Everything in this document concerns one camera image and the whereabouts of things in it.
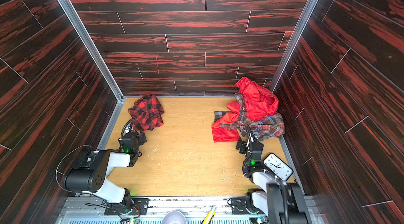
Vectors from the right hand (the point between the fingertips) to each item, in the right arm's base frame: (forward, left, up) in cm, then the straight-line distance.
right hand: (252, 139), depth 89 cm
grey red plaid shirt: (+7, -11, +3) cm, 14 cm away
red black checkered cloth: (+16, +66, +2) cm, 68 cm away
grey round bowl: (-39, +40, -4) cm, 56 cm away
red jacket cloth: (+25, -8, +3) cm, 26 cm away
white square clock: (-14, -13, -5) cm, 20 cm away
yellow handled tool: (-37, +24, -6) cm, 45 cm away
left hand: (+2, +71, -1) cm, 71 cm away
